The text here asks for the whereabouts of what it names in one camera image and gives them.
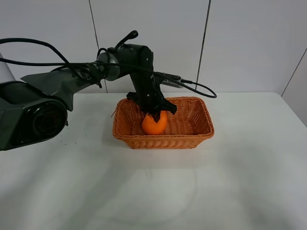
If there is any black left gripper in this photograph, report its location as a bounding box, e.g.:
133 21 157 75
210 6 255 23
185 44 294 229
127 71 177 115

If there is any orange with stem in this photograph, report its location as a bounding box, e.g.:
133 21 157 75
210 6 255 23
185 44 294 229
142 111 167 135

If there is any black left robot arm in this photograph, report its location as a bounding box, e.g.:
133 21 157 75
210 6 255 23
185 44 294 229
0 44 180 150

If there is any orange wicker basket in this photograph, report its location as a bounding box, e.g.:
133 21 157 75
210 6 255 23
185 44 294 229
112 96 214 149

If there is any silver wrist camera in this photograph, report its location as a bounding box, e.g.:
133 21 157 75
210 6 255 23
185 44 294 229
153 72 194 88

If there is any black cable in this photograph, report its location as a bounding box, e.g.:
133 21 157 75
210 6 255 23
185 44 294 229
0 30 218 99

